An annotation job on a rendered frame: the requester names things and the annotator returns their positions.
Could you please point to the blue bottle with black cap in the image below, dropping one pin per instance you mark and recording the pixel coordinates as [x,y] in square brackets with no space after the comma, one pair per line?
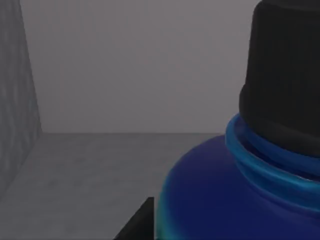
[237,180]

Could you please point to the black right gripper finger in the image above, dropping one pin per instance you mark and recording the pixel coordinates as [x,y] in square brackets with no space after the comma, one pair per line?
[141,222]

